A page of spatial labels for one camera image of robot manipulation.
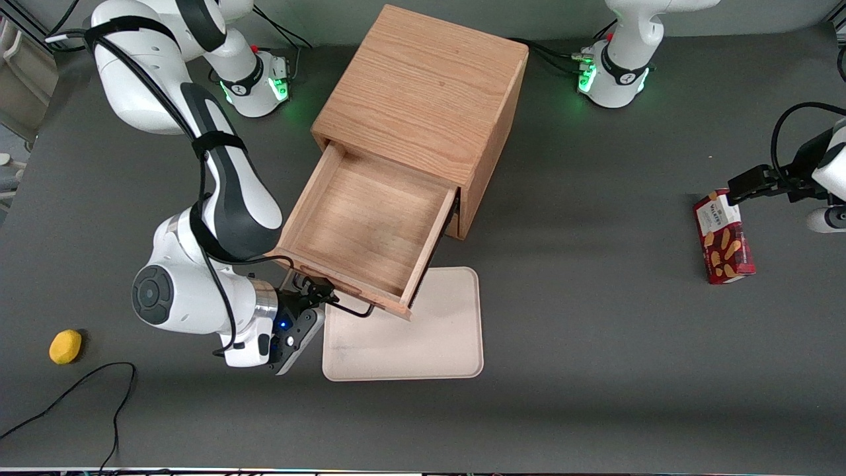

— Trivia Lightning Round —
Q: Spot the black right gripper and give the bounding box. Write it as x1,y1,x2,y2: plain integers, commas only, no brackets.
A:
270,274,339,361

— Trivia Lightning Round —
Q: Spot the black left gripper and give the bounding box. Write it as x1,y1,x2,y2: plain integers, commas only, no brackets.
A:
727,129,835,206

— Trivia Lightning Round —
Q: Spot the black metal drawer handle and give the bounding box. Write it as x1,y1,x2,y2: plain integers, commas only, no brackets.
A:
328,299,375,319

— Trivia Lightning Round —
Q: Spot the wooden drawer cabinet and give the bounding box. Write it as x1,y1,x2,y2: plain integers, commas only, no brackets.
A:
311,4,530,241

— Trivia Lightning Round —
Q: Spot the red tartan shortbread box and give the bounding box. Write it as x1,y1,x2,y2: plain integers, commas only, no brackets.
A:
693,189,757,286

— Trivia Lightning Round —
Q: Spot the white rectangular tray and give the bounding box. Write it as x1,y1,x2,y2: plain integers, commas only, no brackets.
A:
323,266,484,382

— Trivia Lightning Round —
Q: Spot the yellow lemon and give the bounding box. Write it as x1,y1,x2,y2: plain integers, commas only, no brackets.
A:
49,329,83,366

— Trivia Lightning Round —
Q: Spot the beige plastic bin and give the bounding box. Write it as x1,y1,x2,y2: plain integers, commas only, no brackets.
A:
0,20,60,143

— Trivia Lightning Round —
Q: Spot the black looped gripper cable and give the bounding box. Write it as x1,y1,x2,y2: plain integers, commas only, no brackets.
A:
769,102,846,187

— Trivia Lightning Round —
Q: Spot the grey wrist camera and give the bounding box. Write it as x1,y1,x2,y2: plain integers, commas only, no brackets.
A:
270,306,327,376

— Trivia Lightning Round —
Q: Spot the black cable strapped to arm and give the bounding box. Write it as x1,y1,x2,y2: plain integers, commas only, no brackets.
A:
45,0,240,358

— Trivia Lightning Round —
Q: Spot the thin black loose cable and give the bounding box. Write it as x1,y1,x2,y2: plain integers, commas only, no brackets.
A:
0,362,137,473

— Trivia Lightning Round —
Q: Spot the black base cable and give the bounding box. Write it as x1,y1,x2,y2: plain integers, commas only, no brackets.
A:
253,5,313,81
508,36,596,68

